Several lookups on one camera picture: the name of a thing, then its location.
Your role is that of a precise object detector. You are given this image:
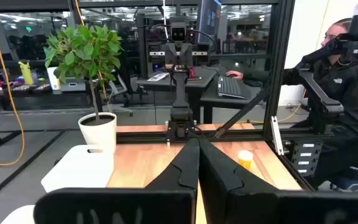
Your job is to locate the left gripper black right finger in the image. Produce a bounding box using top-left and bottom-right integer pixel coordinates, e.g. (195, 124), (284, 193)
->
(199, 138), (358, 224)

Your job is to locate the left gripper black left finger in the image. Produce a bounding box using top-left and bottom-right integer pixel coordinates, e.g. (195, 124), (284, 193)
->
(33, 138), (200, 224)

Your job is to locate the orange translucent pill bottle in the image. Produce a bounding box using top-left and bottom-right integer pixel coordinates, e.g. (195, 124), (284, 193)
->
(237, 149), (254, 171)

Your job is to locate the white printed paper strip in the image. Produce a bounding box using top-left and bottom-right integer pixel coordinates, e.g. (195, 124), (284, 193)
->
(147, 72), (170, 83)

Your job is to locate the black office desk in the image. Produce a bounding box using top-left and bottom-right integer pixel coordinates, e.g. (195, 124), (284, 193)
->
(135, 66), (218, 124)
(200, 77), (262, 125)

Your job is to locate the dark computer monitor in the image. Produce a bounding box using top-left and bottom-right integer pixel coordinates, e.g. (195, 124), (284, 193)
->
(196, 0), (223, 44)

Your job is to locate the person's hand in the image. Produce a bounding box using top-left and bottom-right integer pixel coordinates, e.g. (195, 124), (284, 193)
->
(225, 70), (244, 80)

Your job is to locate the black computer keyboard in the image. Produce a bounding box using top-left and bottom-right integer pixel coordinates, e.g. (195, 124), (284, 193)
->
(218, 75), (250, 100)

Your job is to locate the grey office chair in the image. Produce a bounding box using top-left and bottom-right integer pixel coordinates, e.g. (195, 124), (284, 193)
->
(104, 73), (134, 118)

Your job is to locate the black labelled control box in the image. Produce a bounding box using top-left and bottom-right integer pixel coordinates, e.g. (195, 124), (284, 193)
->
(290, 140), (323, 178)

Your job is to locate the white round plant pot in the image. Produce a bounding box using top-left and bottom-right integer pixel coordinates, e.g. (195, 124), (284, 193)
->
(78, 111), (117, 153)

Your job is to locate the green leafy small tree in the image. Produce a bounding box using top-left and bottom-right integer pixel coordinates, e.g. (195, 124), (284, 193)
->
(43, 24), (124, 121)

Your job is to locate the grey storage box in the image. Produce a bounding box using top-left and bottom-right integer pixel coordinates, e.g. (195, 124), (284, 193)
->
(60, 77), (86, 93)

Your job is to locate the white tall container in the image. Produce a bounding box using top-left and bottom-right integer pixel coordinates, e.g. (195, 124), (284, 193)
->
(47, 67), (62, 91)

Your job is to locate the yellow-green water bottle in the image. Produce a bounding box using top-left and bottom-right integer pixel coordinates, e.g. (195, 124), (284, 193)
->
(18, 60), (34, 85)

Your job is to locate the person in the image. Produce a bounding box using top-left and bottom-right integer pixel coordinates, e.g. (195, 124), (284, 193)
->
(225, 17), (358, 190)

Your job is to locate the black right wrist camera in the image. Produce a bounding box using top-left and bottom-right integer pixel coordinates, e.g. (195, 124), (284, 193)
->
(169, 21), (188, 43)

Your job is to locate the white hanging cable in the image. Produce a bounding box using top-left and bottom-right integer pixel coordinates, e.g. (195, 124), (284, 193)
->
(162, 0), (170, 40)

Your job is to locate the silver metal bracket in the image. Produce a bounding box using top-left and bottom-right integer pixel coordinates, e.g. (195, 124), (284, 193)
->
(270, 116), (284, 156)

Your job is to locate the black aluminium table frame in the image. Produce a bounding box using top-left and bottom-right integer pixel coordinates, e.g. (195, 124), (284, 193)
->
(116, 0), (335, 156)

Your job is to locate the white plastic handled bin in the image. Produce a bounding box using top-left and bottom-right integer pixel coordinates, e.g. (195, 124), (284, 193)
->
(0, 204), (37, 224)
(40, 144), (115, 193)

